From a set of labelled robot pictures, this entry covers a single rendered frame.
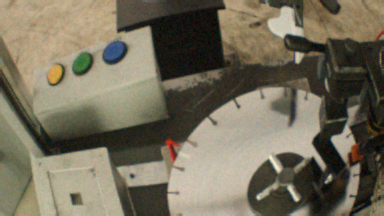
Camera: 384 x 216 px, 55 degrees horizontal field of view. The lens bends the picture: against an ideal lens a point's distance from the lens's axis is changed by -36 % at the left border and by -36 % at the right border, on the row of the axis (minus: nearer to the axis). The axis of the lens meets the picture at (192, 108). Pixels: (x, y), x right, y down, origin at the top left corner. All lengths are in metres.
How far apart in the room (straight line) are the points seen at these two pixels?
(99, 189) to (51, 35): 1.51
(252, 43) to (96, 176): 1.26
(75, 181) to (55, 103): 0.17
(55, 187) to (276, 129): 0.39
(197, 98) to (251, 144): 0.28
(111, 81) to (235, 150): 0.25
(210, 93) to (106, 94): 0.22
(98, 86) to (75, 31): 1.30
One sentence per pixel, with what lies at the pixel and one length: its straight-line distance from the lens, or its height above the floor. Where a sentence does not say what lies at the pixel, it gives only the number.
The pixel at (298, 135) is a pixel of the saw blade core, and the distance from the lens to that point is 0.75.
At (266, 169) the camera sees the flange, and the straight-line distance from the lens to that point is 0.72.
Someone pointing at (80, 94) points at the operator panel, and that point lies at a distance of 0.88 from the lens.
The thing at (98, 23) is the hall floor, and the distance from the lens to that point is 2.14.
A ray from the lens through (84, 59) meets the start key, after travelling 0.91.
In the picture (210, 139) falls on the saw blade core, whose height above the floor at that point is 0.95.
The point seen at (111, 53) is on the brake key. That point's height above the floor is 0.91.
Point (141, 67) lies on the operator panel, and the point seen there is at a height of 0.90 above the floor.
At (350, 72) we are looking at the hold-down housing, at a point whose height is 1.25.
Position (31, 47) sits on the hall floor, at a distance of 2.26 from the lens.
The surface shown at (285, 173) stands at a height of 1.00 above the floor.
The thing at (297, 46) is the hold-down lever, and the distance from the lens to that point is 0.51.
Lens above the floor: 1.64
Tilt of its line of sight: 63 degrees down
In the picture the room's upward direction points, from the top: 11 degrees counter-clockwise
